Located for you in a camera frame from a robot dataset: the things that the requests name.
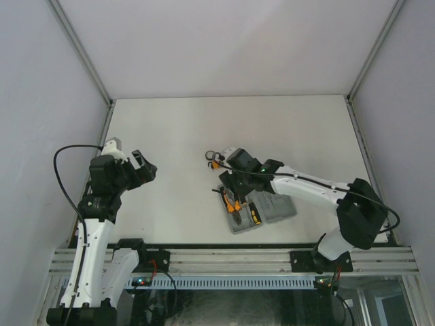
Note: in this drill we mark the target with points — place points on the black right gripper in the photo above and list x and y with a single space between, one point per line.
229 177

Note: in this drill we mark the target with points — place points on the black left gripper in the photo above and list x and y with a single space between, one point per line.
144 174

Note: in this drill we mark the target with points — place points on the orange black pliers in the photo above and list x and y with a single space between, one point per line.
232 208

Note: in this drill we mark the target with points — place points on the short yellow black screwdriver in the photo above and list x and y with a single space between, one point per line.
254 213

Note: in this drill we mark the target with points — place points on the grey plastic tool case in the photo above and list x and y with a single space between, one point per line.
271 207

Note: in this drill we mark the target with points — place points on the orange tape measure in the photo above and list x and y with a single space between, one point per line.
220 192

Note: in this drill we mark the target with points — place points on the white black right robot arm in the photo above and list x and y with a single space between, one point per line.
360 212

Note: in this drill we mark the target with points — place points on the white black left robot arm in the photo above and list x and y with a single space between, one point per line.
93 293

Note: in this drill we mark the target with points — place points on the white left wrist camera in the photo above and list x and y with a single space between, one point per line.
113 148

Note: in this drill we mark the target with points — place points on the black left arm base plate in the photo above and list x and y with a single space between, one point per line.
153 260

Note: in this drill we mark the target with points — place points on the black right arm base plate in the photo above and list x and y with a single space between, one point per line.
305 262

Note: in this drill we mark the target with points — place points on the aluminium front rail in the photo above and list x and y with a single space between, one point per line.
379 261

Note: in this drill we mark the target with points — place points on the grey slotted cable duct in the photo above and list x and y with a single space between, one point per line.
163 282

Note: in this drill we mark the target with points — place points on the left aluminium frame post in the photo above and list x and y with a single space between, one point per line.
80 51

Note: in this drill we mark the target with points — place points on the aluminium frame post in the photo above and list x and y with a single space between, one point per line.
80 51
376 48

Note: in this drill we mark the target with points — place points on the right aluminium frame post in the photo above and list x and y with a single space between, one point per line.
376 48

